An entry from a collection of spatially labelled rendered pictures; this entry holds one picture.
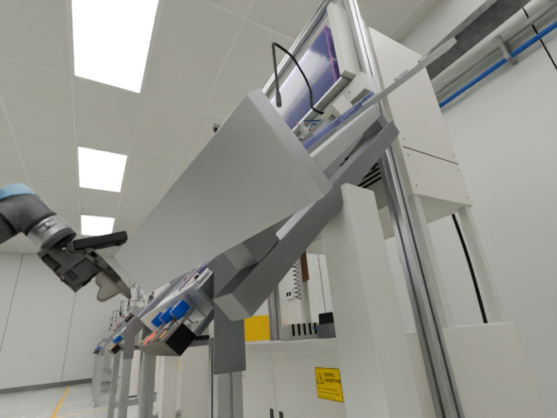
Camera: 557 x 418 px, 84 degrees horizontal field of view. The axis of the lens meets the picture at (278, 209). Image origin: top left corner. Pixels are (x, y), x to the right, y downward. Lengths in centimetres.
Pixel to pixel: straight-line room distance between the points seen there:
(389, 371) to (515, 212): 199
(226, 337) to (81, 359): 886
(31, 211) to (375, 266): 73
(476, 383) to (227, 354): 67
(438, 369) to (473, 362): 19
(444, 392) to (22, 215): 98
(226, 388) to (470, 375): 65
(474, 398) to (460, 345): 12
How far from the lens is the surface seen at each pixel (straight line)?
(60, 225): 86
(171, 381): 161
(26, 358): 941
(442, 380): 84
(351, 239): 41
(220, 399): 52
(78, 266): 83
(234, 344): 52
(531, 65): 256
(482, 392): 102
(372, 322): 39
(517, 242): 231
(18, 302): 954
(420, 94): 141
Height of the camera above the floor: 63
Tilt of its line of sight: 22 degrees up
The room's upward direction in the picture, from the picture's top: 5 degrees counter-clockwise
